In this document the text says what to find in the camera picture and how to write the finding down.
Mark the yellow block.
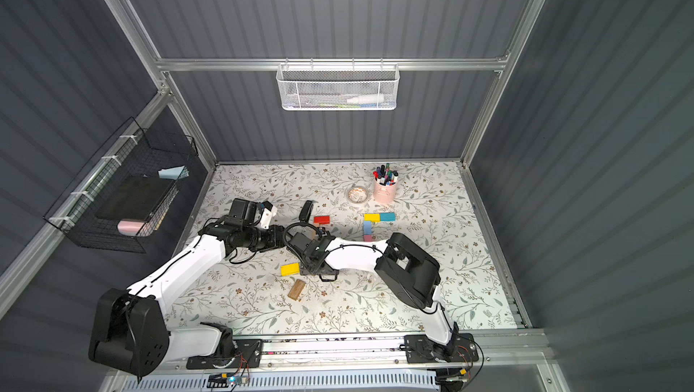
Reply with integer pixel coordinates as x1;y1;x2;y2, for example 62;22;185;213
363;213;381;222
280;263;301;276

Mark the wooden block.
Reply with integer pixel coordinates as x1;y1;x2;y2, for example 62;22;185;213
287;279;307;301

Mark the teal block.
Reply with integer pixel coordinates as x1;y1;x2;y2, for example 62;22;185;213
380;212;396;222

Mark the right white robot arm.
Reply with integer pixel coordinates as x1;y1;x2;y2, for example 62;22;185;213
284;229;458;362

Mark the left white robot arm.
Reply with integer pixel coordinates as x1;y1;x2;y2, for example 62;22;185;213
88;199;284;379

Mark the black stapler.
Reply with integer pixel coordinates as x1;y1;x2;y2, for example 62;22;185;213
299;200;314;223

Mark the small glass dish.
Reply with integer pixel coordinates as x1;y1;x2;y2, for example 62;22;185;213
346;186;372;205

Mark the light blue box in basket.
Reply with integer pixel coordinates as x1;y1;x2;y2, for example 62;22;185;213
158;165;189;180

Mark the pink pen cup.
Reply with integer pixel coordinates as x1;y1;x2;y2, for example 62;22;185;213
373;180;398;205

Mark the black notebook in basket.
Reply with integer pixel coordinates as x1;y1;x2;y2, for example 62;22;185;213
95;176;175;221

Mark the pink eraser in basket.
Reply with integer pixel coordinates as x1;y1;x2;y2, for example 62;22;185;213
117;220;146;237

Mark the white bottle in basket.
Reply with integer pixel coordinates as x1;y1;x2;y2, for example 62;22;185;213
347;94;385;106

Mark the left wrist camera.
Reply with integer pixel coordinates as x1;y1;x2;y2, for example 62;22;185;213
257;201;278;230

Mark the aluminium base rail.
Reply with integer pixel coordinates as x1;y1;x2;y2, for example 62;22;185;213
102;333;488;391

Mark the black wire wall basket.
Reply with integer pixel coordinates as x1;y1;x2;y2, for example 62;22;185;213
44;124;203;254

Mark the white wire mesh basket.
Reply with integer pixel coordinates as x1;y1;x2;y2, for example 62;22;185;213
276;65;400;111

